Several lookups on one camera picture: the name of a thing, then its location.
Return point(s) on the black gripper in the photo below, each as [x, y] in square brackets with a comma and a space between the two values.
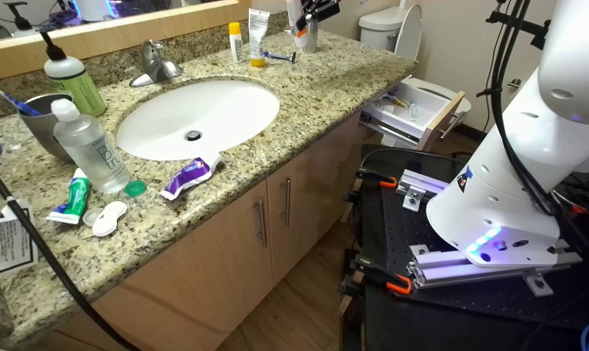
[313, 14]

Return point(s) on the white and orange thinkbaby tube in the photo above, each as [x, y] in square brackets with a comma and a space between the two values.
[297, 22]

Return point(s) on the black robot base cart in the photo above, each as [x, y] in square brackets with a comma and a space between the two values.
[455, 305]

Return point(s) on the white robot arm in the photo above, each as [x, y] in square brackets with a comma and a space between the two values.
[498, 209]

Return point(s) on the small yellow capped bottle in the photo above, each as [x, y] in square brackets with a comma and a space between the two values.
[235, 38]

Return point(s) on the white drawer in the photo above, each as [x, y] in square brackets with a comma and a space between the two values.
[416, 114]

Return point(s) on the green soap pump bottle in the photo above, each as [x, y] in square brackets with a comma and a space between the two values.
[73, 77]

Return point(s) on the clear plastic bottle white cap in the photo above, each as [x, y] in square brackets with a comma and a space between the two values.
[88, 147]

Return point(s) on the white tube yellow cap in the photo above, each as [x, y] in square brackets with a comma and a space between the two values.
[258, 24]

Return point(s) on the white toilet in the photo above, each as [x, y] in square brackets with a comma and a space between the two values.
[396, 30]

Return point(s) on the white oval sink basin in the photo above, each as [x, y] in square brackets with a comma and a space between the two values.
[198, 120]

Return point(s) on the chrome faucet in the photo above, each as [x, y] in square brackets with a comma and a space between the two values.
[157, 69]

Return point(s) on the orange black clamp upper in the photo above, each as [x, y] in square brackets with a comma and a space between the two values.
[383, 180]

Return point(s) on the orange black clamp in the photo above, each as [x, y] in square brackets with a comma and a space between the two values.
[383, 180]
[375, 274]

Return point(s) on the purple toothpaste tube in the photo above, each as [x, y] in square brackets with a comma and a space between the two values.
[192, 174]

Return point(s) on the green contact lens cap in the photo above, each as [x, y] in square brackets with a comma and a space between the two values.
[135, 188]

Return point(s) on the white contact lens case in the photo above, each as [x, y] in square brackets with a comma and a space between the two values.
[108, 221]

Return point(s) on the grey metal cup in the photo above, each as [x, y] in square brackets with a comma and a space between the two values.
[43, 122]

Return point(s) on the wood framed mirror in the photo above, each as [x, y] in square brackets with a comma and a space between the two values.
[28, 53]

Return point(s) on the wooden vanity cabinet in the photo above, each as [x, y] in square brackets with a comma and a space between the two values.
[182, 276]

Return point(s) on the blue toothbrush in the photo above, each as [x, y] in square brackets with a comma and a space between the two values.
[20, 106]

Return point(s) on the green toothpaste tube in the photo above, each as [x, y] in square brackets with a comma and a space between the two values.
[77, 202]

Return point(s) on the white paper tag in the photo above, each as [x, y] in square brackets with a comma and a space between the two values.
[16, 246]

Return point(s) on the black hose foreground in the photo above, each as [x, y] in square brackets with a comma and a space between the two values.
[61, 274]

